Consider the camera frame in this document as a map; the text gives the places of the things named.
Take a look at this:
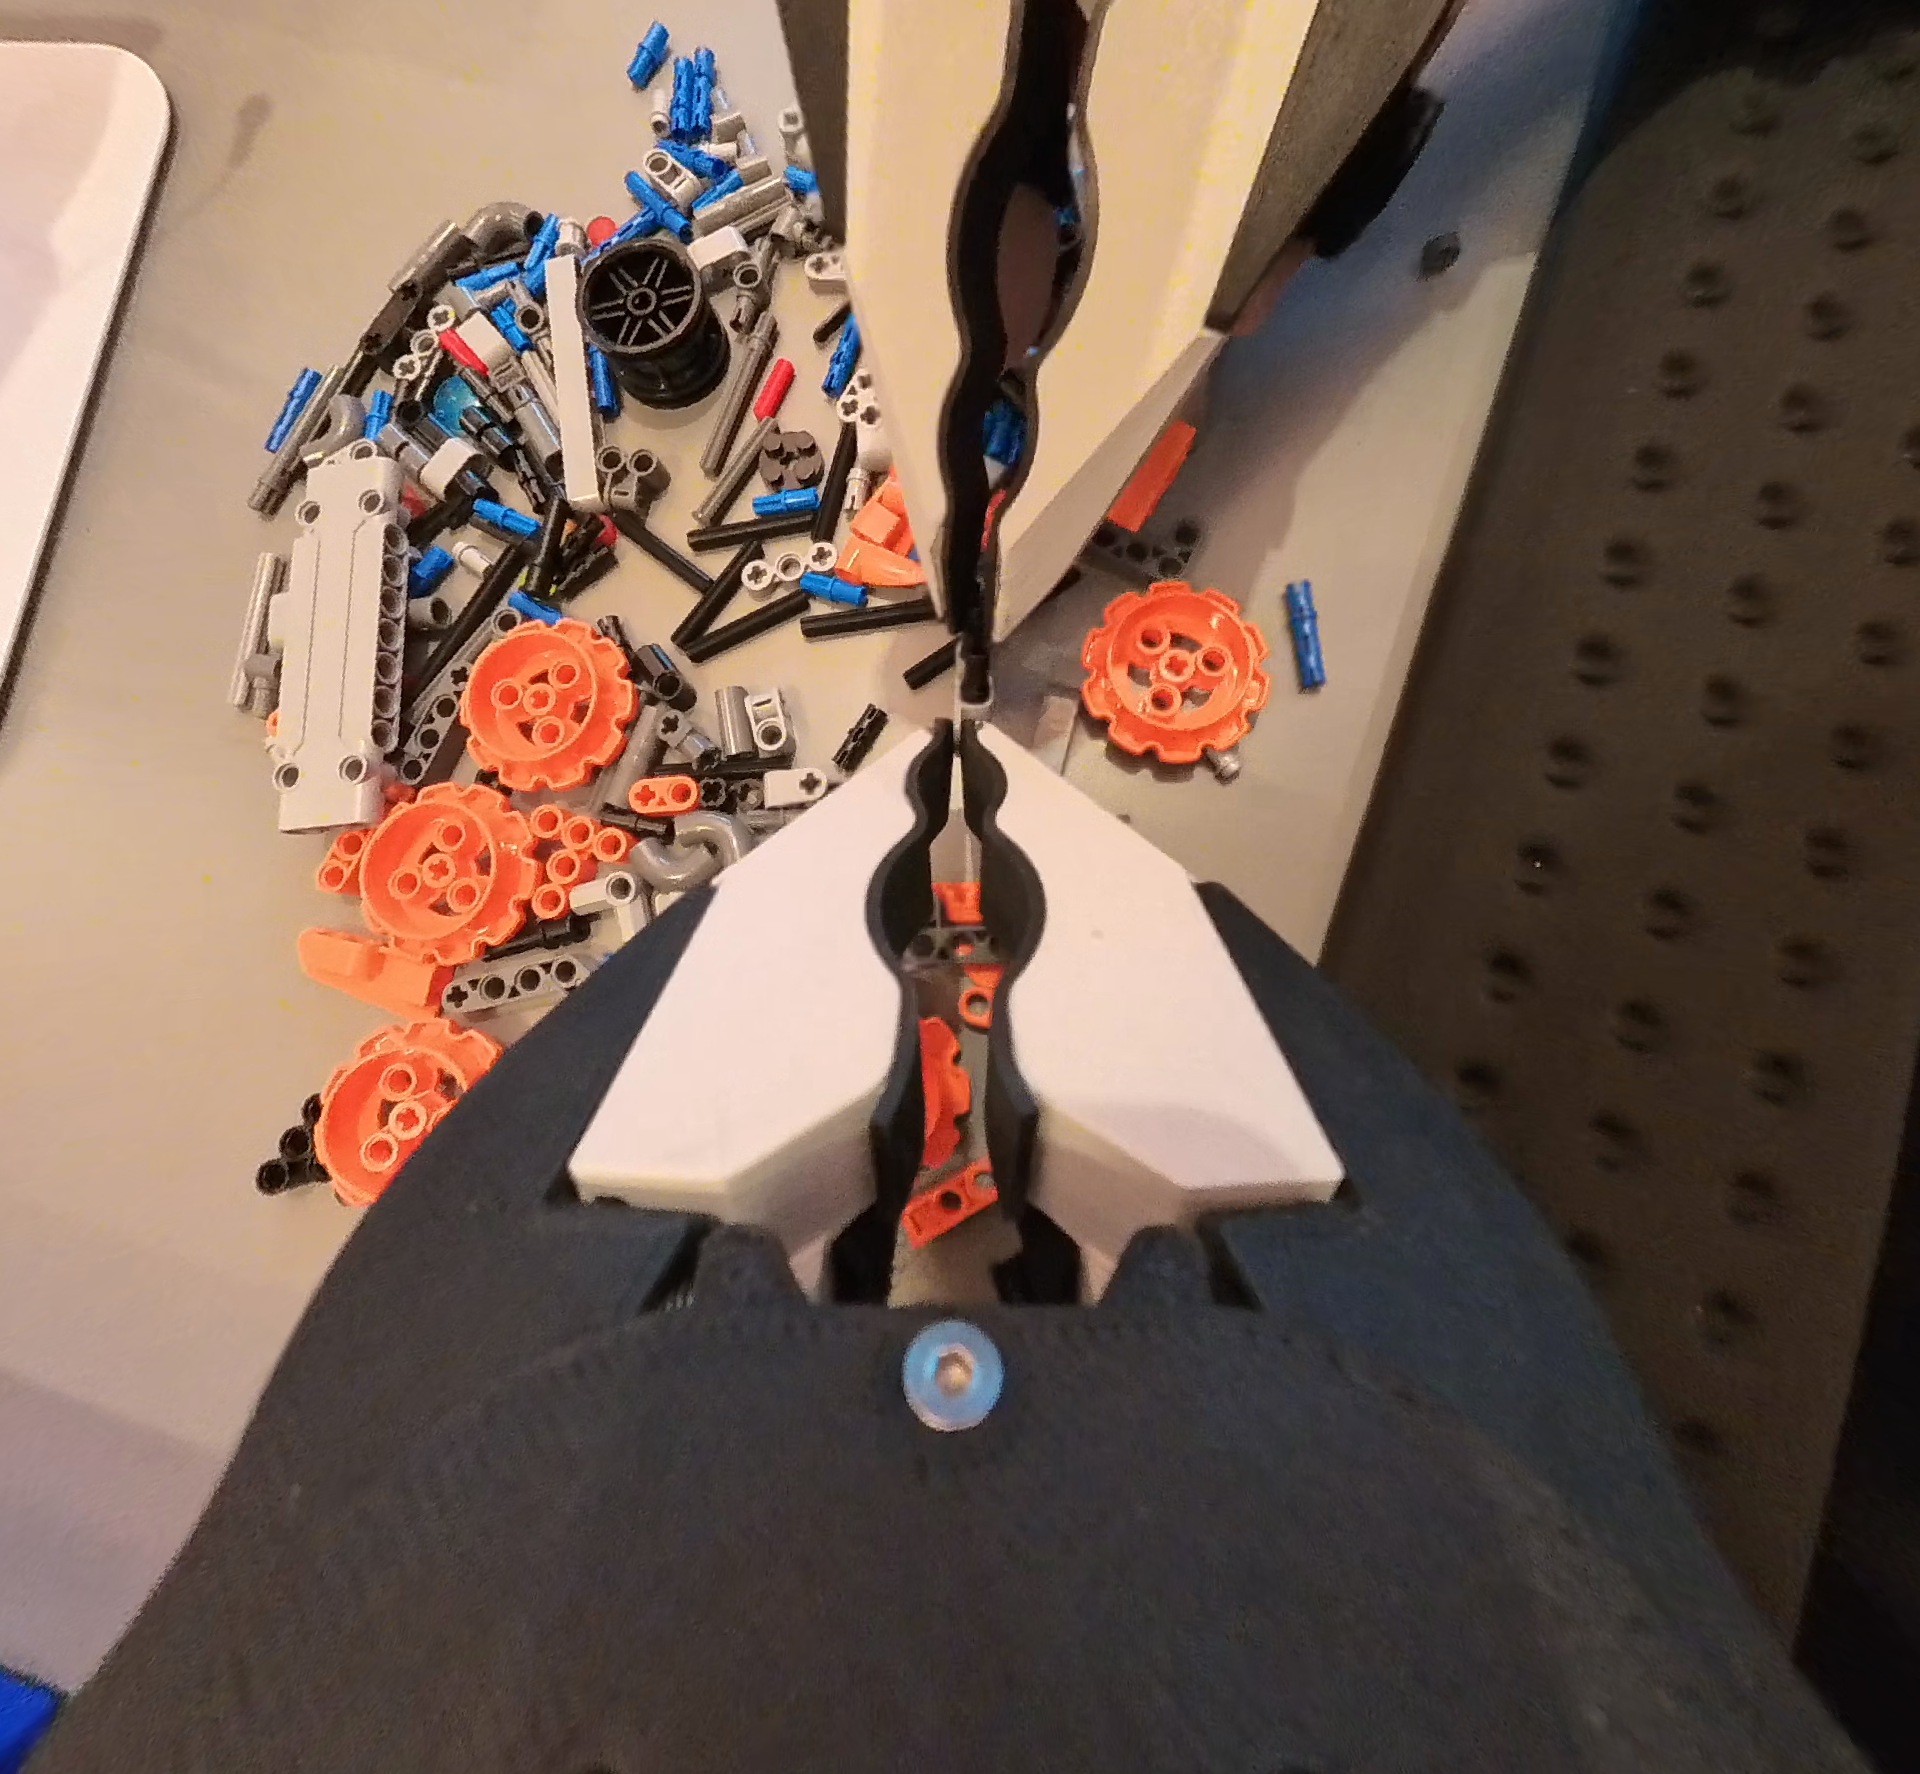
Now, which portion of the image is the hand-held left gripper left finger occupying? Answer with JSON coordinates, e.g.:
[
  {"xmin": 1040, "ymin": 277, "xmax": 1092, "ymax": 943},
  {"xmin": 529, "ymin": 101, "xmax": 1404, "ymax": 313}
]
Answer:
[{"xmin": 570, "ymin": 726, "xmax": 960, "ymax": 1295}]

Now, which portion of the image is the long grey frame piece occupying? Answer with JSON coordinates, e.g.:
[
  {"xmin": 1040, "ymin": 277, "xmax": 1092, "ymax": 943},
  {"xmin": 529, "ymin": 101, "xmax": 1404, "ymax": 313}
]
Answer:
[{"xmin": 234, "ymin": 440, "xmax": 412, "ymax": 838}]

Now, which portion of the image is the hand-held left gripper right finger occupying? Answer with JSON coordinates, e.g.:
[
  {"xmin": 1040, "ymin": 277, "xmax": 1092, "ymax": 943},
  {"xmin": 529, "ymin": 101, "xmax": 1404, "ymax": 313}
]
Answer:
[{"xmin": 973, "ymin": 726, "xmax": 1343, "ymax": 1295}]

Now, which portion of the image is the orange panel piece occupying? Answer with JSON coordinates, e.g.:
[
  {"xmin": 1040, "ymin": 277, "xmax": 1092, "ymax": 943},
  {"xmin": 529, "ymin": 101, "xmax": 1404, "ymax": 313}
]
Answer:
[{"xmin": 1097, "ymin": 419, "xmax": 1203, "ymax": 540}]

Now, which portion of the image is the white book stand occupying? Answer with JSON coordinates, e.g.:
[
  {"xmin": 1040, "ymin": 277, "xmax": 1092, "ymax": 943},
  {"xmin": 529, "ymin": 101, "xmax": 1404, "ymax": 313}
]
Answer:
[{"xmin": 0, "ymin": 40, "xmax": 175, "ymax": 711}]

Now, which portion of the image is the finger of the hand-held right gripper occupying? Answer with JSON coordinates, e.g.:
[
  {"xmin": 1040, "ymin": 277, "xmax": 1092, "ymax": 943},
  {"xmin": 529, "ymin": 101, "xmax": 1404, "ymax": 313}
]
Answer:
[
  {"xmin": 847, "ymin": 0, "xmax": 1042, "ymax": 629},
  {"xmin": 986, "ymin": 0, "xmax": 1358, "ymax": 635}
]

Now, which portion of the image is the black spoked wheel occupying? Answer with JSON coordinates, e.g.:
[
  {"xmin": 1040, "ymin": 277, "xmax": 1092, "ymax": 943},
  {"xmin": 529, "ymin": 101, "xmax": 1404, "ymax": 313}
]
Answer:
[{"xmin": 581, "ymin": 238, "xmax": 732, "ymax": 410}]

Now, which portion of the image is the pile of plastic building pieces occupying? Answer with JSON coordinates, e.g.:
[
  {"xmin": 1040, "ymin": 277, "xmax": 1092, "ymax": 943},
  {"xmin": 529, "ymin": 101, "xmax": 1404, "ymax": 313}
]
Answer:
[{"xmin": 234, "ymin": 20, "xmax": 1336, "ymax": 1206}]

